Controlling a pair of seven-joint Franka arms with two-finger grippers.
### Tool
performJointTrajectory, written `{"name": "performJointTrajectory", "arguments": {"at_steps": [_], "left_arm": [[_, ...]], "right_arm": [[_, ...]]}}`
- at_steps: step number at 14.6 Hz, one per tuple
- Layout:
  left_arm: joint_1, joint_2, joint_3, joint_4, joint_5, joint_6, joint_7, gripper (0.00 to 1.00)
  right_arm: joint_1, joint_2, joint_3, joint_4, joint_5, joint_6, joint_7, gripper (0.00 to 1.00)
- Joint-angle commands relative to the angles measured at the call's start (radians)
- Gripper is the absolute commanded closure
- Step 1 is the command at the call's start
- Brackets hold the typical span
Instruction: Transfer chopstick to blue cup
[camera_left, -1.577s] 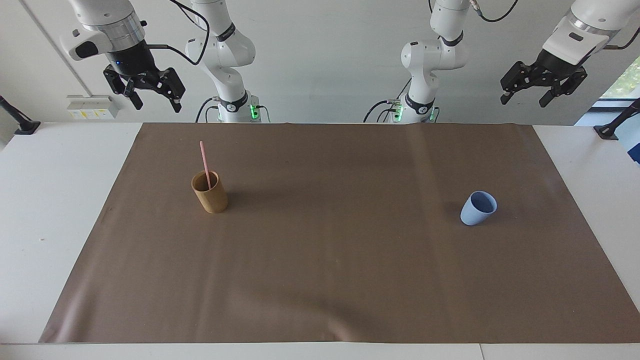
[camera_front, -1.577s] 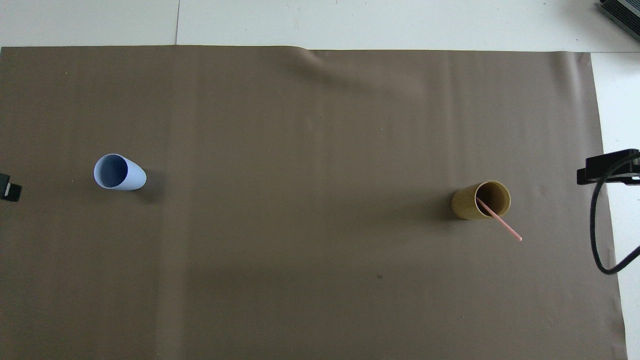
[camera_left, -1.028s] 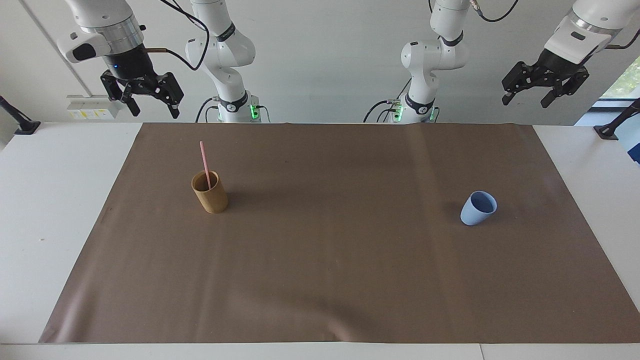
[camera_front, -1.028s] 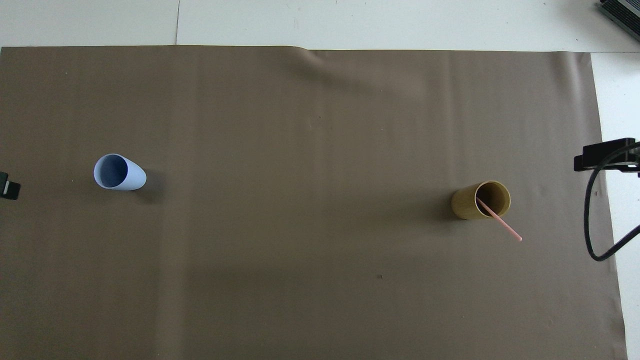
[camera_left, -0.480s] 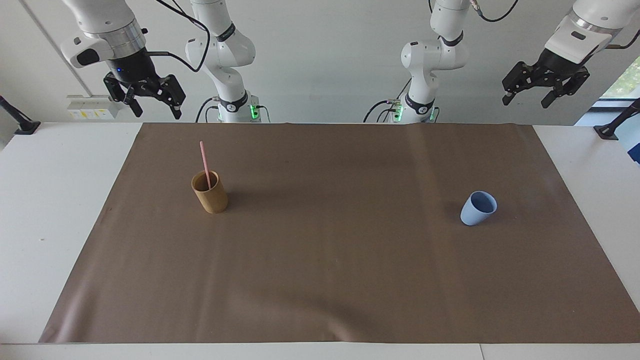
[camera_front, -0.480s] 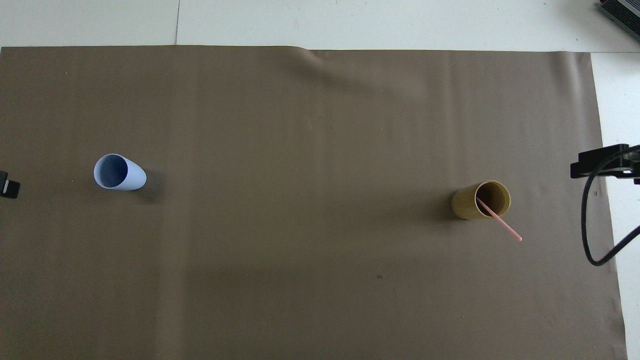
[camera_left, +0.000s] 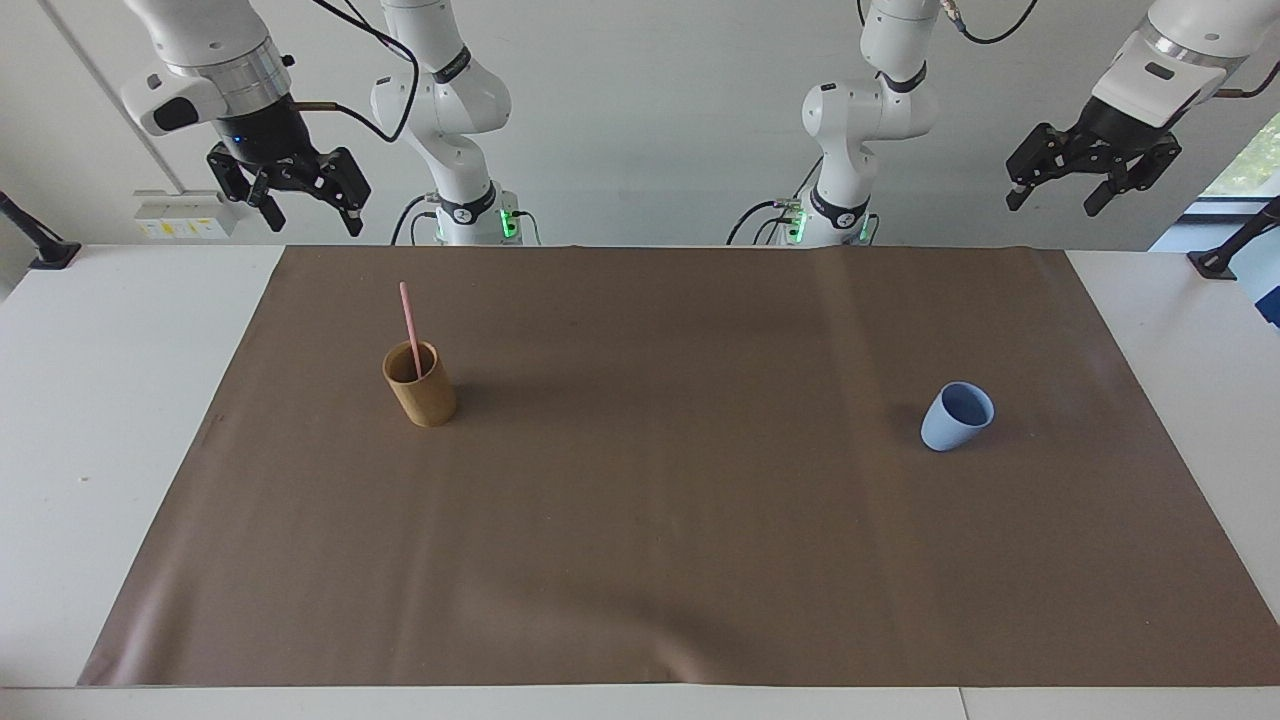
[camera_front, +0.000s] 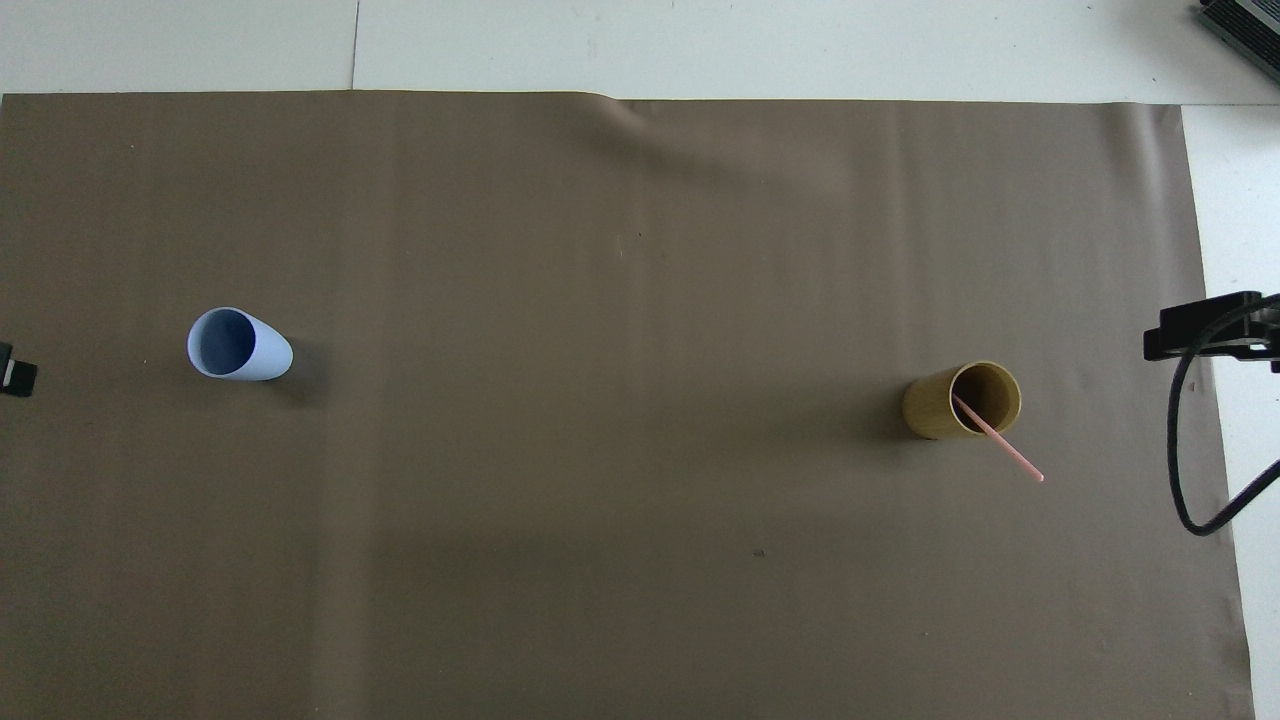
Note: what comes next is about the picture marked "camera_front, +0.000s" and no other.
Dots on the bamboo cup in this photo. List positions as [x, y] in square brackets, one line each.
[927, 408]

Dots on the light blue cup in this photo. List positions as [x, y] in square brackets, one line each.
[262, 358]

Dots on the pink chopstick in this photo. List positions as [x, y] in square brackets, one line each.
[1010, 451]

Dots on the black stand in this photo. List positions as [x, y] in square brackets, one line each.
[1246, 28]

